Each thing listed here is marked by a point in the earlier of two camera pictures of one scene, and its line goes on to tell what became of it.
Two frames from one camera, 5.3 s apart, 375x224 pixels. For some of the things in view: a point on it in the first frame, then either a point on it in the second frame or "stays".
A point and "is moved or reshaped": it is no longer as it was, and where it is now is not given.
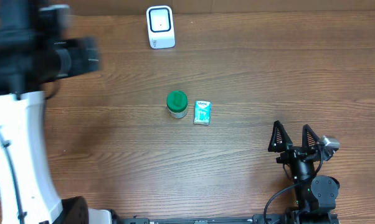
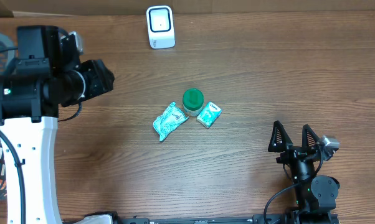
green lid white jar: (177, 104) -> (192, 101)
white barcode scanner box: (161, 27) stays
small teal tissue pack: (202, 111) is moved or reshaped
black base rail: (259, 219) stays
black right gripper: (293, 152) stays
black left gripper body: (68, 60) -> (96, 81)
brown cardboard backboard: (133, 7) stays
